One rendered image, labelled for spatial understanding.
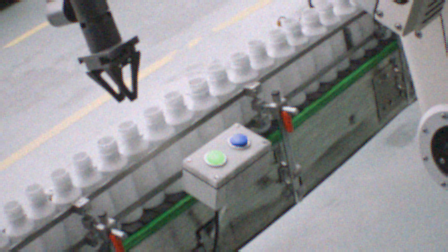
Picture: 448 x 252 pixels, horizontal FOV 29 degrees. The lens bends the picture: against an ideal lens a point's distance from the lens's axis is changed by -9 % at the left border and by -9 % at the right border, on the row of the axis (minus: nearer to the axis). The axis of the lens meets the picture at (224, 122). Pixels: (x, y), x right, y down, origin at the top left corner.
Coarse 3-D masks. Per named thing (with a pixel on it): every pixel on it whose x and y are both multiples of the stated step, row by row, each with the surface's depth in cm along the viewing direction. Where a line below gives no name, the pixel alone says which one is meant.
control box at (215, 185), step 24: (216, 144) 161; (264, 144) 162; (192, 168) 157; (216, 168) 157; (240, 168) 158; (264, 168) 165; (192, 192) 161; (216, 192) 156; (240, 192) 162; (216, 216) 166; (216, 240) 169
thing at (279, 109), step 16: (384, 32) 210; (400, 48) 207; (256, 96) 181; (272, 96) 177; (272, 112) 178; (288, 112) 176; (288, 128) 178; (288, 144) 181; (288, 160) 183; (288, 176) 185; (48, 192) 160; (304, 192) 186; (80, 208) 153; (96, 224) 153; (112, 224) 151; (96, 240) 156; (112, 240) 151
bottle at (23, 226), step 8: (16, 200) 149; (8, 208) 149; (16, 208) 147; (8, 216) 147; (16, 216) 147; (24, 216) 149; (8, 224) 148; (16, 224) 147; (24, 224) 148; (32, 224) 149; (8, 232) 148; (16, 232) 147; (24, 232) 147; (32, 232) 148; (16, 240) 148; (40, 240) 151; (24, 248) 148; (32, 248) 149; (40, 248) 150
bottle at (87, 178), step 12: (72, 156) 159; (84, 156) 161; (84, 168) 158; (84, 180) 158; (96, 180) 159; (84, 192) 159; (108, 192) 162; (96, 204) 160; (108, 204) 162; (96, 216) 161; (108, 216) 162; (120, 228) 165
